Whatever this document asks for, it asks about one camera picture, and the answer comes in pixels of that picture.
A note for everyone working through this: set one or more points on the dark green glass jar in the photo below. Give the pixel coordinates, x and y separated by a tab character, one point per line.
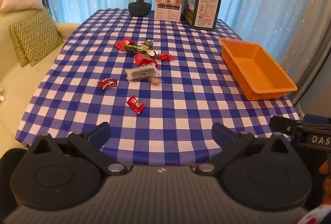
139	6

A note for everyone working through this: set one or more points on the green brown candy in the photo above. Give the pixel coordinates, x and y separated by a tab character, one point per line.
148	42

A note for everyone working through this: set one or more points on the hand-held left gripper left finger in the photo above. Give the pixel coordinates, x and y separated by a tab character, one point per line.
99	134

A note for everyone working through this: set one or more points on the printed clothing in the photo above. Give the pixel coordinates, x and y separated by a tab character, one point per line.
318	217

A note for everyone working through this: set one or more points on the orange plastic tray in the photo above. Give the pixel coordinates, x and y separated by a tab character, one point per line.
258	71

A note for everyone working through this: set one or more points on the green carton box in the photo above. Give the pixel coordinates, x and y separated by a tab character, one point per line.
206	10

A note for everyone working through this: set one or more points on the white carton box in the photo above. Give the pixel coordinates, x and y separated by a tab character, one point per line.
168	4

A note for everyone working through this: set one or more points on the small tan candy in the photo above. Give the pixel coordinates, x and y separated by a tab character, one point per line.
156	81

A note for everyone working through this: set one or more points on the pale green sofa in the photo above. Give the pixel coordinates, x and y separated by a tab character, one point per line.
15	79

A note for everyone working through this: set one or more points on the person's right hand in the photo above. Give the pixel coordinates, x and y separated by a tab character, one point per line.
325	168

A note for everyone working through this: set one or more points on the green zigzag pillow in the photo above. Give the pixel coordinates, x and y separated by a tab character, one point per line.
18	52
38	35

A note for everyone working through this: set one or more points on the clear grey snack packet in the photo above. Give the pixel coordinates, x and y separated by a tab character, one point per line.
142	72

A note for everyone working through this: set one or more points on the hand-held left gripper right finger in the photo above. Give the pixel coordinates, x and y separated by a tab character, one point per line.
219	134

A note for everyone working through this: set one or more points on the green and white snack packet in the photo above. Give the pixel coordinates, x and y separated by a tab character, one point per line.
137	48

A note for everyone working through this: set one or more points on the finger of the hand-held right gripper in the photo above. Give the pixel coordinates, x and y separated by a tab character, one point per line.
281	123
316	118

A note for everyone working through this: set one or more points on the blue checked tablecloth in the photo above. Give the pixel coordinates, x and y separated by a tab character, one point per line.
181	99

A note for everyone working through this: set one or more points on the red candy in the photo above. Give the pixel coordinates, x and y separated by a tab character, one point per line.
108	83
123	44
135	104
142	59
165	56

